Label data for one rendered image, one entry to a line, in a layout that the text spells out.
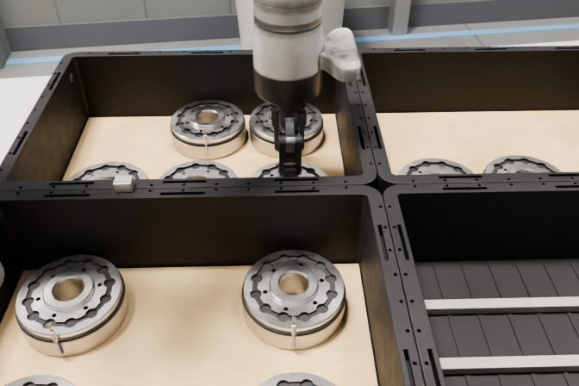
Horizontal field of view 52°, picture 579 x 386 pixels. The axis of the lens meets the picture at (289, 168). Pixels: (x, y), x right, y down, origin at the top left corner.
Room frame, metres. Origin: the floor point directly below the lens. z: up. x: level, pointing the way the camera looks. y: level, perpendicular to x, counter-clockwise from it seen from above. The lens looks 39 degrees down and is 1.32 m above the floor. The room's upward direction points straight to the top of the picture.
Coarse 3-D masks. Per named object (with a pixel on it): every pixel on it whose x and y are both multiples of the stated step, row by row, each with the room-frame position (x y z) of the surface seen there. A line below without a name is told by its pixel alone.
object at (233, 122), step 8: (192, 104) 0.72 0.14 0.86; (200, 104) 0.72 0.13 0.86; (208, 104) 0.72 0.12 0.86; (216, 104) 0.73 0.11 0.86; (224, 104) 0.72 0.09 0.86; (232, 104) 0.72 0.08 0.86; (176, 112) 0.70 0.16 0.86; (184, 112) 0.70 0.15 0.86; (224, 112) 0.70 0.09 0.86; (232, 112) 0.70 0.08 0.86; (240, 112) 0.70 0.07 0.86; (176, 120) 0.68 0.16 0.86; (184, 120) 0.68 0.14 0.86; (232, 120) 0.68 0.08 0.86; (240, 120) 0.68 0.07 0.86; (176, 128) 0.66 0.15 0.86; (184, 128) 0.66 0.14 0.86; (192, 128) 0.66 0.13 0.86; (200, 128) 0.66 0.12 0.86; (216, 128) 0.66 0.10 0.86; (224, 128) 0.66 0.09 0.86; (232, 128) 0.66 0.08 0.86; (240, 128) 0.67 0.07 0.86; (184, 136) 0.64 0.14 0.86; (192, 136) 0.64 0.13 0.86; (200, 136) 0.65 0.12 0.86; (208, 136) 0.64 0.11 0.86; (216, 136) 0.64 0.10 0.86; (224, 136) 0.64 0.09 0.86; (232, 136) 0.65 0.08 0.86
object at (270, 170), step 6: (276, 162) 0.59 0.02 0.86; (264, 168) 0.57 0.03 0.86; (270, 168) 0.57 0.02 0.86; (276, 168) 0.58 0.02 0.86; (306, 168) 0.58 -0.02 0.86; (312, 168) 0.57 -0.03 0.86; (318, 168) 0.57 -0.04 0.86; (252, 174) 0.56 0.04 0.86; (258, 174) 0.56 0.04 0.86; (264, 174) 0.57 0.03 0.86; (270, 174) 0.56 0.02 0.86; (306, 174) 0.56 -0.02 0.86; (312, 174) 0.56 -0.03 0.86; (318, 174) 0.56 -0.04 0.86; (324, 174) 0.56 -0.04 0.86
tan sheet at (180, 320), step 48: (144, 288) 0.41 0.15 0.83; (192, 288) 0.41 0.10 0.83; (240, 288) 0.41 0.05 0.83; (0, 336) 0.35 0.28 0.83; (144, 336) 0.35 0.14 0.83; (192, 336) 0.35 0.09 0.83; (240, 336) 0.35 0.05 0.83; (336, 336) 0.35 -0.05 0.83; (0, 384) 0.30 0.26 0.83; (96, 384) 0.30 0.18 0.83; (144, 384) 0.30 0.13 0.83; (192, 384) 0.30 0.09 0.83; (240, 384) 0.30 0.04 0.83; (336, 384) 0.30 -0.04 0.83
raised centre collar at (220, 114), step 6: (204, 108) 0.70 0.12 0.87; (210, 108) 0.70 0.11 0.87; (216, 108) 0.70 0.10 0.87; (192, 114) 0.69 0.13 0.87; (198, 114) 0.69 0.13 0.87; (204, 114) 0.70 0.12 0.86; (216, 114) 0.69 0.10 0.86; (222, 114) 0.69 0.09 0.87; (192, 120) 0.67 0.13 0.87; (216, 120) 0.67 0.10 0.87; (222, 120) 0.67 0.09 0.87; (198, 126) 0.66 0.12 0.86; (204, 126) 0.66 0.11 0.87; (210, 126) 0.66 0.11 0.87; (216, 126) 0.66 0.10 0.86
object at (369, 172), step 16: (64, 64) 0.71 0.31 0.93; (48, 96) 0.63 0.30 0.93; (352, 96) 0.63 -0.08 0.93; (32, 112) 0.60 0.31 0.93; (352, 112) 0.60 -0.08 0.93; (32, 128) 0.56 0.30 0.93; (16, 144) 0.53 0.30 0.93; (368, 144) 0.53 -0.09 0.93; (16, 160) 0.50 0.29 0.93; (368, 160) 0.50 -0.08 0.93; (0, 176) 0.47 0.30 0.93; (336, 176) 0.47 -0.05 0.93; (352, 176) 0.47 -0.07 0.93; (368, 176) 0.47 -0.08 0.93
